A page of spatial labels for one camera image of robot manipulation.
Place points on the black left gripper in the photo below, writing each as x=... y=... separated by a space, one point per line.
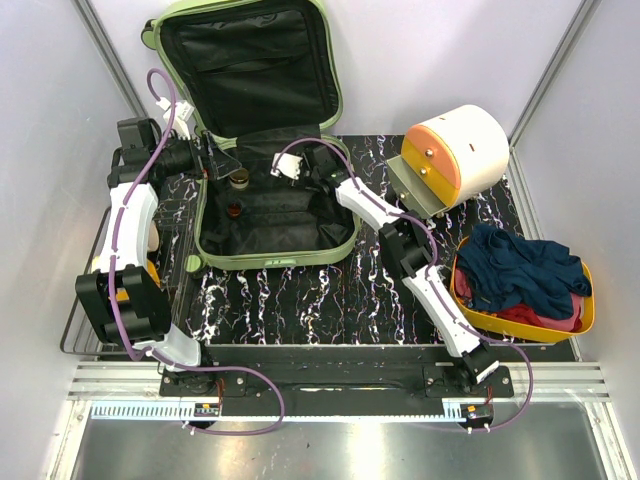
x=202 y=161

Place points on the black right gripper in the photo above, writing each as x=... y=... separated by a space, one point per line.
x=304 y=165

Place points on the green hard-shell suitcase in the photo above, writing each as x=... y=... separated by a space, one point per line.
x=260 y=75

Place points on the white orange drawer cabinet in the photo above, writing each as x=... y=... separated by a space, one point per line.
x=448 y=159

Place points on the navy blue garment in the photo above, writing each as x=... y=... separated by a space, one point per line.
x=504 y=270

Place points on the orange plastic basket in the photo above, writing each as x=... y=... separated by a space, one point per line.
x=481 y=320

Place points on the red garment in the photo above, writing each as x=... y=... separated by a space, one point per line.
x=521 y=314

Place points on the pink maroon garment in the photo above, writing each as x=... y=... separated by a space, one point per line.
x=570 y=324

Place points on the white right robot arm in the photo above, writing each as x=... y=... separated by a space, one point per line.
x=407 y=249

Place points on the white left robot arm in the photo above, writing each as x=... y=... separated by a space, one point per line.
x=121 y=293

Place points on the gold round bottle cap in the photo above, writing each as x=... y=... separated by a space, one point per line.
x=239 y=179

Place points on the small brown bottle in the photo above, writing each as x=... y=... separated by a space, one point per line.
x=234 y=210

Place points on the pink cup in basket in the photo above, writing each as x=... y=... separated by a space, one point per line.
x=154 y=237

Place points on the black marble pattern mat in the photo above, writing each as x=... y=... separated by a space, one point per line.
x=351 y=302

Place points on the yellow dotted plate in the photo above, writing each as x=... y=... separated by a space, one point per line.
x=152 y=273

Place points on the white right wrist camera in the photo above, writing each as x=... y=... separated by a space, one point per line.
x=286 y=165

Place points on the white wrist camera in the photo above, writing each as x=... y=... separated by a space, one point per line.
x=286 y=165
x=183 y=112

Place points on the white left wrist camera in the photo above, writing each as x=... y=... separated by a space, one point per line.
x=183 y=112

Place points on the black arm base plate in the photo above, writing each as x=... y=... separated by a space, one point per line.
x=414 y=369

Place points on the aluminium rail frame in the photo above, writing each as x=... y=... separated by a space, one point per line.
x=120 y=391

